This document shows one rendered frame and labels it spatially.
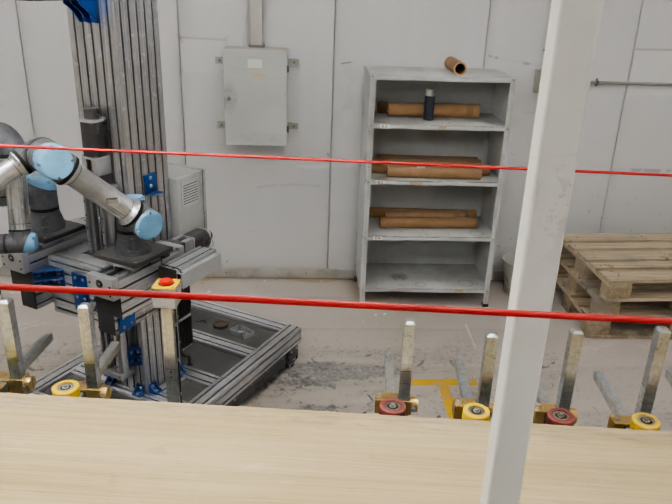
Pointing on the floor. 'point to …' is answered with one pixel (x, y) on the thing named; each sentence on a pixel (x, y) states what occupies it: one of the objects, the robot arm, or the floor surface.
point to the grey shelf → (448, 84)
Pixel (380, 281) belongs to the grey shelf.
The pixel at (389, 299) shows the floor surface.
